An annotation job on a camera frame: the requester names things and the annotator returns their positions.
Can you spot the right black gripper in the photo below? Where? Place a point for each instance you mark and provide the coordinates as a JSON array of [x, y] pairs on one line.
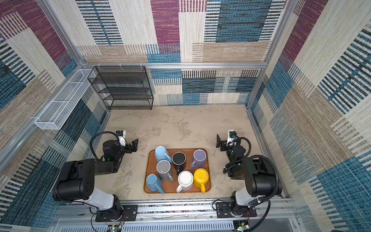
[[223, 142]]

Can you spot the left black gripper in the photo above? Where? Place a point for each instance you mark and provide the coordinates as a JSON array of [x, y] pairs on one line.
[[127, 146]]

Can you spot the light blue mug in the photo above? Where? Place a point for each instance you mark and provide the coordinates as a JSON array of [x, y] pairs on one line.
[[161, 153]]

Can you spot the grey mug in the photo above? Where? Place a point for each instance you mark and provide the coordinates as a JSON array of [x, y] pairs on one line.
[[164, 170]]

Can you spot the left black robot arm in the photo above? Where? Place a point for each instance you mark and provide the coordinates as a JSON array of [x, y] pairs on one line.
[[76, 181]]

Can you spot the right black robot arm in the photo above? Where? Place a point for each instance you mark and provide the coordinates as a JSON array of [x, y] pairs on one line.
[[260, 175]]

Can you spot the purple mug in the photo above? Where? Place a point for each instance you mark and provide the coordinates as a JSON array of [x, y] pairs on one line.
[[199, 159]]

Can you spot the yellow mug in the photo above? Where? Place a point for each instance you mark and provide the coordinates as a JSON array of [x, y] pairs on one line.
[[201, 178]]

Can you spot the black mug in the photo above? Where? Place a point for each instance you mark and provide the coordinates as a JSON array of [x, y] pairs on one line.
[[179, 162]]

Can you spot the white mug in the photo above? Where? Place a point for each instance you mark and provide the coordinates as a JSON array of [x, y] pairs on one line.
[[185, 181]]

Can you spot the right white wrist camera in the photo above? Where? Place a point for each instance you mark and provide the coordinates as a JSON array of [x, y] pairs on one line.
[[232, 137]]

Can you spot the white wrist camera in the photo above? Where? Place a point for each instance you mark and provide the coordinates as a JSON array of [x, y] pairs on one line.
[[232, 137], [121, 134]]

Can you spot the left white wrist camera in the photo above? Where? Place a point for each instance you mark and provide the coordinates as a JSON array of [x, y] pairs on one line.
[[121, 134]]

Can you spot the black wire shelf rack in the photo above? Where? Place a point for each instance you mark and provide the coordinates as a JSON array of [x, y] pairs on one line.
[[122, 87]]

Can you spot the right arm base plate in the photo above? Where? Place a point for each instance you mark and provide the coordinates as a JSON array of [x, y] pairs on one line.
[[228, 210]]

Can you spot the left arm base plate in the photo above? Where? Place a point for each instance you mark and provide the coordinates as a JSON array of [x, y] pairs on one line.
[[123, 213]]

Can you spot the white wire mesh basket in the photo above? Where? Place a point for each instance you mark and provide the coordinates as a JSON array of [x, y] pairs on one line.
[[60, 108]]

